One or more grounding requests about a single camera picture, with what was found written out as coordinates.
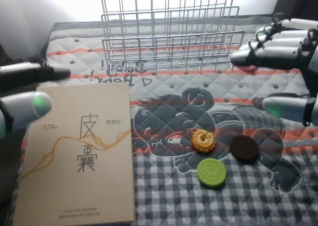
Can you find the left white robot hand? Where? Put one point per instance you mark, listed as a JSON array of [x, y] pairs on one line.
[[24, 106]]

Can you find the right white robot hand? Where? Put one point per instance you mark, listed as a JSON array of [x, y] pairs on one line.
[[283, 42]]

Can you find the beige book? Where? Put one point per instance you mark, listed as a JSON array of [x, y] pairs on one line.
[[74, 186]]

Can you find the black curtain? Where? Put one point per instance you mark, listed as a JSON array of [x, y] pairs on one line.
[[298, 0]]

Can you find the brown sandwich cookie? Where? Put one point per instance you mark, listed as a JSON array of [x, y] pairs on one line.
[[244, 147]]

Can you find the yellow swirl cookie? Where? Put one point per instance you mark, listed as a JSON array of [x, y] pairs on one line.
[[203, 141]]

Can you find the green sandwich cookie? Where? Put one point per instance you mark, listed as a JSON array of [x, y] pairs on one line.
[[211, 172]]

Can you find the grey quilt with bear print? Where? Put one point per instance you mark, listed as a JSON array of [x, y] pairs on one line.
[[174, 198]]

